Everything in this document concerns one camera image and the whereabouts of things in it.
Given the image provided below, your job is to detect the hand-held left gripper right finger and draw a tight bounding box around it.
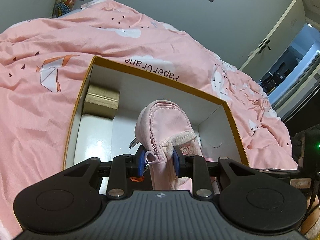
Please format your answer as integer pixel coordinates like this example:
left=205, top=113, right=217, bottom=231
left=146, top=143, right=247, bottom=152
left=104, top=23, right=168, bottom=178
left=173, top=145, right=260, bottom=198

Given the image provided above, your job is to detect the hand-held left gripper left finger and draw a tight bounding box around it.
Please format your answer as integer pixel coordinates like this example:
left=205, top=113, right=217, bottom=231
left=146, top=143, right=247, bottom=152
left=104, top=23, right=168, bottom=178
left=62, top=146, right=148, bottom=198

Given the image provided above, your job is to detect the pink fabric pouch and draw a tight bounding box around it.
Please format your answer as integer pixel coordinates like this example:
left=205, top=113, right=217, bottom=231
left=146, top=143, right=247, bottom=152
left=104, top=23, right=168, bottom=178
left=134, top=99, right=198, bottom=193

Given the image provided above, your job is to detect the orange cardboard box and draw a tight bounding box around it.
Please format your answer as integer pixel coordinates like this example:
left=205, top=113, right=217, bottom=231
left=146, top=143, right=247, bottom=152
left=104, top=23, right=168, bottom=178
left=62, top=56, right=250, bottom=170

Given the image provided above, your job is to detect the white box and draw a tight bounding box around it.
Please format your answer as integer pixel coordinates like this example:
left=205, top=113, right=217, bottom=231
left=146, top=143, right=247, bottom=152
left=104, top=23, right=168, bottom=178
left=74, top=114, right=114, bottom=162

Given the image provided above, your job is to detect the black door handle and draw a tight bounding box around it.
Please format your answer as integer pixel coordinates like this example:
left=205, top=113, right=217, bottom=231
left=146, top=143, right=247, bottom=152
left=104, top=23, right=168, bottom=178
left=257, top=39, right=272, bottom=53

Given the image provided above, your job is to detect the white door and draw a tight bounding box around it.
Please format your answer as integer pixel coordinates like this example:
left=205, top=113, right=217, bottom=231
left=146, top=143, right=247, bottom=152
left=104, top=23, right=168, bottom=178
left=239, top=0, right=309, bottom=74

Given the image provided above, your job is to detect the gold gift box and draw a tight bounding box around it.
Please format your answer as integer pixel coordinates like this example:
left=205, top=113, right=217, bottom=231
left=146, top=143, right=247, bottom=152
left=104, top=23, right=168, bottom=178
left=82, top=84, right=120, bottom=120

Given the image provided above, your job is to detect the pink printed blanket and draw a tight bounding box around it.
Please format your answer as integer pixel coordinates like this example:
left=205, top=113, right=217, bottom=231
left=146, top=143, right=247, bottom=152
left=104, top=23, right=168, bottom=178
left=0, top=0, right=299, bottom=235

